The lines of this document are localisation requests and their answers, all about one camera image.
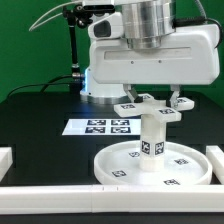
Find white round table top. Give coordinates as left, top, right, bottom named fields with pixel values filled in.
left=94, top=140, right=212, bottom=186

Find white front fence bar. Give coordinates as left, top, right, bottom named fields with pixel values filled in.
left=0, top=185, right=224, bottom=215

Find white marker sheet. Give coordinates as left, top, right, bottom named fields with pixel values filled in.
left=63, top=119, right=141, bottom=136

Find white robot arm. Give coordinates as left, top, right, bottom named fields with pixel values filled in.
left=81, top=0, right=222, bottom=104

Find white cables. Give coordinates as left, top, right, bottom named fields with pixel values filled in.
left=28, top=0, right=84, bottom=32

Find white right fence block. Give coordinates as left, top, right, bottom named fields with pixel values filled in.
left=206, top=145, right=224, bottom=185

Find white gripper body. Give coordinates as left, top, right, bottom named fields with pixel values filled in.
left=89, top=24, right=220, bottom=85

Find white fence block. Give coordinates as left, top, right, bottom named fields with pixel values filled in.
left=0, top=147, right=13, bottom=182
left=206, top=145, right=224, bottom=185

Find black cable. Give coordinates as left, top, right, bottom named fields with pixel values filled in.
left=5, top=74, right=84, bottom=99

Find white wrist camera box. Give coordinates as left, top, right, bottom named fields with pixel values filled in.
left=88, top=12, right=124, bottom=40

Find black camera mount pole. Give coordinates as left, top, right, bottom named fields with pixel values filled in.
left=62, top=4, right=92, bottom=94

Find white cross-shaped table base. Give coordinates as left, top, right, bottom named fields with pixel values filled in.
left=114, top=94, right=194, bottom=122

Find white left fence block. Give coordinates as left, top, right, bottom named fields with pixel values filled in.
left=0, top=147, right=13, bottom=182

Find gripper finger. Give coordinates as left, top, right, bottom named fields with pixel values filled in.
left=167, top=85, right=180, bottom=108
left=123, top=84, right=141, bottom=103

